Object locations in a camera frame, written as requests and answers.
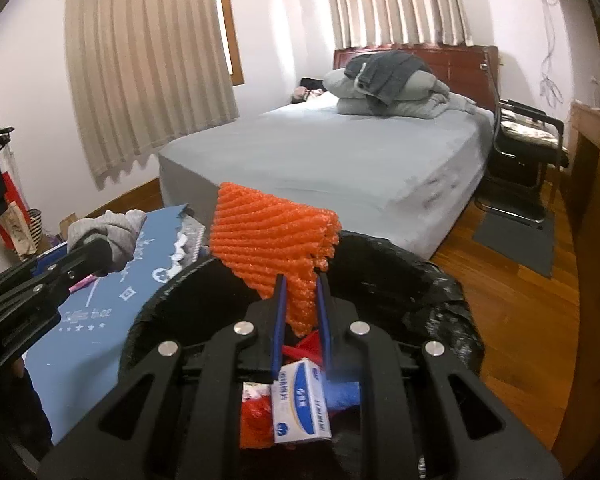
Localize striped bag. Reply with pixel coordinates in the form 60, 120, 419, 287
27, 208, 47, 249

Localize bin with black bag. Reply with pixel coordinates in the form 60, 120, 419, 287
119, 230, 484, 480

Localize black metal chair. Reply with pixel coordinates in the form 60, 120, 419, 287
474, 97, 572, 224

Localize grey sock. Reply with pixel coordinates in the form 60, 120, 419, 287
67, 210, 148, 277

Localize wooden headboard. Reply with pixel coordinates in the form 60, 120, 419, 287
332, 45, 501, 114

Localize beige printed tote bag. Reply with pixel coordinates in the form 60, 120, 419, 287
0, 202, 37, 257

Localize dark grey clothing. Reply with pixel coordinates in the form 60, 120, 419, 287
344, 50, 434, 107

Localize bed with grey sheet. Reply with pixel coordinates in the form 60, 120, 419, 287
157, 91, 497, 262

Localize black bag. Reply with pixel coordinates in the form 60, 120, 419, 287
292, 77, 327, 104

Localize folded grey duvet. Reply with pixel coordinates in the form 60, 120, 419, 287
324, 67, 477, 121

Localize wooden desk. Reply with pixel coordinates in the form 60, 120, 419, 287
550, 102, 600, 477

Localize orange foam net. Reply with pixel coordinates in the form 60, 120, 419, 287
209, 182, 342, 339

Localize wooden window frame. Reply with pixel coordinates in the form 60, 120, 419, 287
211, 0, 245, 87

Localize beige curtain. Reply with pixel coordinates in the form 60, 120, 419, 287
327, 0, 474, 49
64, 0, 241, 192

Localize grey floor mat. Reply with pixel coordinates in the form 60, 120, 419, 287
471, 212, 557, 279

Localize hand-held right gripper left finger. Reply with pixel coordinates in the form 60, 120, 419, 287
40, 274, 288, 480

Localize blue plastic wrapper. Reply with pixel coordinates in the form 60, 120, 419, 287
325, 380, 362, 411

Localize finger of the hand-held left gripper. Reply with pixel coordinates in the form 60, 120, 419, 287
10, 237, 115, 307
19, 250, 71, 282

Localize chair cushion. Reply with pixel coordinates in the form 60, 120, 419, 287
497, 120, 557, 144

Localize white box with blue label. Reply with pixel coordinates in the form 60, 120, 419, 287
271, 357, 334, 445

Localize blue printed table cover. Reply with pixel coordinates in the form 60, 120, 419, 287
22, 204, 207, 435

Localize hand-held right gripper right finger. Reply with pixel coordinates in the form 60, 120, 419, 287
316, 272, 563, 480

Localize hanging cables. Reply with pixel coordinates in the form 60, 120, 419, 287
525, 0, 565, 107

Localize red garment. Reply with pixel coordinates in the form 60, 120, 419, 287
0, 172, 17, 212

